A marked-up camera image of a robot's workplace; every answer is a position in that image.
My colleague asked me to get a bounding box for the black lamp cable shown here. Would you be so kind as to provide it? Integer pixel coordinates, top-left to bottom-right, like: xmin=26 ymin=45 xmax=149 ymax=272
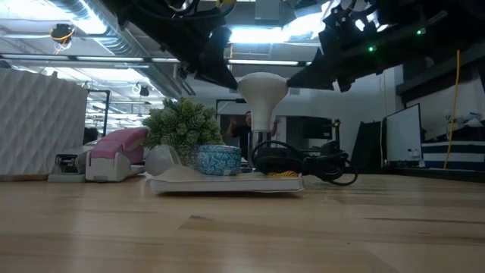
xmin=250 ymin=140 xmax=359 ymax=187

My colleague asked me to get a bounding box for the white textured pen cup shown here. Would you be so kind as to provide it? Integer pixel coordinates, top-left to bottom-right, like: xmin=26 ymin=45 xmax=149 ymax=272
xmin=0 ymin=67 xmax=89 ymax=182

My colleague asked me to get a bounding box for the silver ceiling duct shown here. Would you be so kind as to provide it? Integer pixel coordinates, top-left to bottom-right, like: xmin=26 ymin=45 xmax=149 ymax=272
xmin=48 ymin=0 xmax=196 ymax=98

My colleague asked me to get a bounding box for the person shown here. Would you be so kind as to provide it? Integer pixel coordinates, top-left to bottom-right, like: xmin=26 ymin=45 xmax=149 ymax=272
xmin=227 ymin=110 xmax=280 ymax=160

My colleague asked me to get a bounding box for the white reflector lightbulb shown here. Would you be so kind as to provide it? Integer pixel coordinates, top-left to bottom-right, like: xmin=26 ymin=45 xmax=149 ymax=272
xmin=236 ymin=71 xmax=289 ymax=133

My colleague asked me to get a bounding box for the green artificial potted plant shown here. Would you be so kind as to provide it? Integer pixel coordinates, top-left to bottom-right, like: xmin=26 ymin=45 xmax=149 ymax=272
xmin=142 ymin=96 xmax=225 ymax=168

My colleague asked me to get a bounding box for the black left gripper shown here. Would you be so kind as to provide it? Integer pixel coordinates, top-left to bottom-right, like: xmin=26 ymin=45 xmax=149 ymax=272
xmin=102 ymin=0 xmax=239 ymax=90

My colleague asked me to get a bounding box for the kraft spiral notebook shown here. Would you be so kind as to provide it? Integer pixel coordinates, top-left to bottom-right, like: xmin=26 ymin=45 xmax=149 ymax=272
xmin=146 ymin=165 xmax=305 ymax=194

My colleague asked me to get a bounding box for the white board panel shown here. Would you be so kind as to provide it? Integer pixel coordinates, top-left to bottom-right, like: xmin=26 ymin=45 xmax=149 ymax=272
xmin=385 ymin=103 xmax=424 ymax=168

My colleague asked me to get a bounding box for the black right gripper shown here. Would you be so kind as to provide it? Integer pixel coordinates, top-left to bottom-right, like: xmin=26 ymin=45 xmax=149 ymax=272
xmin=286 ymin=0 xmax=485 ymax=93

